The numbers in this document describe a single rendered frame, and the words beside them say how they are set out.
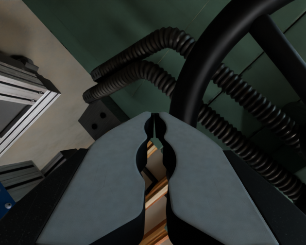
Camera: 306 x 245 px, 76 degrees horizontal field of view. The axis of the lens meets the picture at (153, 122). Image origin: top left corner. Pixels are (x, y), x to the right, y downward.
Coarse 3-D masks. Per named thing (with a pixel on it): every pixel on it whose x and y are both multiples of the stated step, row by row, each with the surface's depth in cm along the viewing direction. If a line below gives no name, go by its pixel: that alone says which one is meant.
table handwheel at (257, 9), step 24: (240, 0) 14; (264, 0) 14; (288, 0) 14; (216, 24) 15; (240, 24) 15; (264, 24) 14; (192, 48) 17; (216, 48) 16; (264, 48) 15; (288, 48) 14; (192, 72) 17; (288, 72) 15; (192, 96) 17; (192, 120) 18
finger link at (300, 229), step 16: (240, 160) 8; (240, 176) 7; (256, 176) 7; (256, 192) 6; (272, 192) 6; (272, 208) 6; (288, 208) 6; (272, 224) 6; (288, 224) 6; (304, 224) 6; (288, 240) 5; (304, 240) 5
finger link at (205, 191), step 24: (168, 120) 10; (168, 144) 9; (192, 144) 9; (216, 144) 9; (168, 168) 9; (192, 168) 7; (216, 168) 7; (168, 192) 7; (192, 192) 6; (216, 192) 6; (240, 192) 6; (168, 216) 7; (192, 216) 6; (216, 216) 6; (240, 216) 6; (192, 240) 6; (216, 240) 5; (240, 240) 5; (264, 240) 5
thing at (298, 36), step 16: (304, 16) 28; (288, 32) 29; (304, 32) 28; (304, 48) 28; (256, 64) 31; (272, 64) 30; (256, 80) 31; (272, 80) 30; (224, 96) 34; (272, 96) 31; (288, 96) 30; (224, 112) 34; (240, 112) 33; (240, 128) 34; (256, 128) 33; (224, 144) 35
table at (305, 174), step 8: (272, 152) 33; (280, 152) 30; (288, 152) 29; (280, 160) 28; (288, 160) 27; (296, 160) 25; (304, 160) 24; (288, 168) 25; (296, 168) 24; (304, 168) 23; (264, 176) 28; (296, 176) 23; (304, 176) 23; (272, 184) 25
